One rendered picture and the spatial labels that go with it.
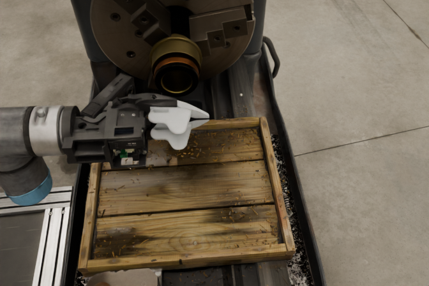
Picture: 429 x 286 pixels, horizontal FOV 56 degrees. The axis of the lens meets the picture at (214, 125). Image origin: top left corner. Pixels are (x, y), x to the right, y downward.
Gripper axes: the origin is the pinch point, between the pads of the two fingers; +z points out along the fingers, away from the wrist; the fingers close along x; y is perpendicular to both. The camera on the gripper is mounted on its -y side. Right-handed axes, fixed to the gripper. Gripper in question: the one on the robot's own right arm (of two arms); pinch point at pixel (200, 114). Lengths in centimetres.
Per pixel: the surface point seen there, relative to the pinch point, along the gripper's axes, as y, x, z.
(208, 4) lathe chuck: -22.5, 5.6, 2.8
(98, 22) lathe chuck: -22.6, 2.2, -17.7
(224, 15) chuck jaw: -20.5, 4.4, 5.6
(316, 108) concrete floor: -98, -103, 68
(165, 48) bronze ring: -11.5, 4.3, -5.2
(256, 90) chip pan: -59, -51, 24
